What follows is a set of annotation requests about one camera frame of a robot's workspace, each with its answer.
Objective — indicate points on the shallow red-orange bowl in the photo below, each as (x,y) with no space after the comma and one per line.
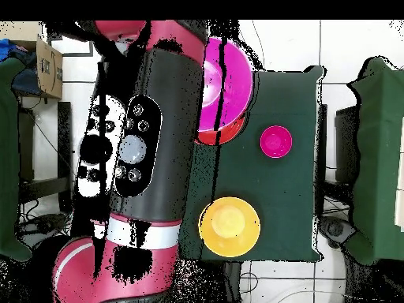
(227,135)

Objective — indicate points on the large orange bowl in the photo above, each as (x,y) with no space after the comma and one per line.
(230,227)

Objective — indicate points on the large pink bowl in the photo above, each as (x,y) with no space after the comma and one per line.
(233,85)

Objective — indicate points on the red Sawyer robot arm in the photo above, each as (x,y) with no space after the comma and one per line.
(164,126)

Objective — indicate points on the small crimson bowl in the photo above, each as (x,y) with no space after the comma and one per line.
(276,142)

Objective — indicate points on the dark green table cloth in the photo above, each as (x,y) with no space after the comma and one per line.
(284,101)

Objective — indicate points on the green side table cloth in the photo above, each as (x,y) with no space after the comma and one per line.
(378,142)
(8,157)

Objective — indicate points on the cardboard box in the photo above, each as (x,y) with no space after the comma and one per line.
(50,72)

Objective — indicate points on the dark bag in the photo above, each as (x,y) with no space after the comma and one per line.
(26,82)

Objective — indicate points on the black metal frame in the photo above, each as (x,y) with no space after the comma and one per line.
(345,142)
(64,142)

